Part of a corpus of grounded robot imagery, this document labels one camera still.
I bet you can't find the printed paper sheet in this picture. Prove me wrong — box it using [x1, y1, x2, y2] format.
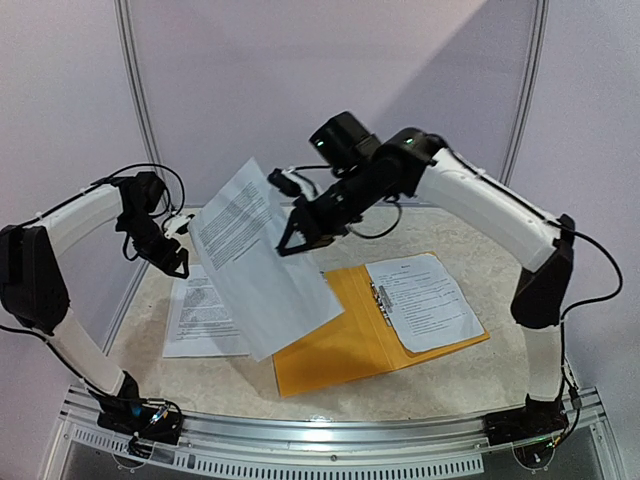
[366, 253, 485, 354]
[189, 159, 344, 361]

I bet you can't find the aluminium front rail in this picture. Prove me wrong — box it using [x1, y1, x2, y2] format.
[44, 388, 624, 479]

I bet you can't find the orange file folder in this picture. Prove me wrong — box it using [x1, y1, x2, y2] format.
[273, 264, 490, 397]

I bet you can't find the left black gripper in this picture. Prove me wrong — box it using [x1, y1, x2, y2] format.
[118, 209, 190, 278]

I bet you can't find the chrome folder spring clip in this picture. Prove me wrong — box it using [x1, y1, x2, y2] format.
[370, 282, 393, 327]

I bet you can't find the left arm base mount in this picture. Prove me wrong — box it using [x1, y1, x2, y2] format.
[89, 391, 184, 445]

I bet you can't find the aluminium frame post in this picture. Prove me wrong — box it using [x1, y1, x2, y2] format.
[114, 0, 172, 186]
[499, 0, 549, 186]

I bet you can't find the right aluminium frame post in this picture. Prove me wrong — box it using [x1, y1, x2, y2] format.
[499, 0, 549, 186]

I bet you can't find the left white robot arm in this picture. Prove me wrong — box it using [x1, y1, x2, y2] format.
[1, 164, 190, 434]

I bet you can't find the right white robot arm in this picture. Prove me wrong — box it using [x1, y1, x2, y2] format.
[268, 111, 575, 436]

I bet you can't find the left aluminium frame post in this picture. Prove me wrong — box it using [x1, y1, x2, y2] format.
[114, 0, 172, 186]

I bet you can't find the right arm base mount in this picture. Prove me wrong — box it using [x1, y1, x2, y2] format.
[483, 389, 582, 448]

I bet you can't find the stack of printed papers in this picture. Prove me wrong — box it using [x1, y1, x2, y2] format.
[162, 265, 249, 358]

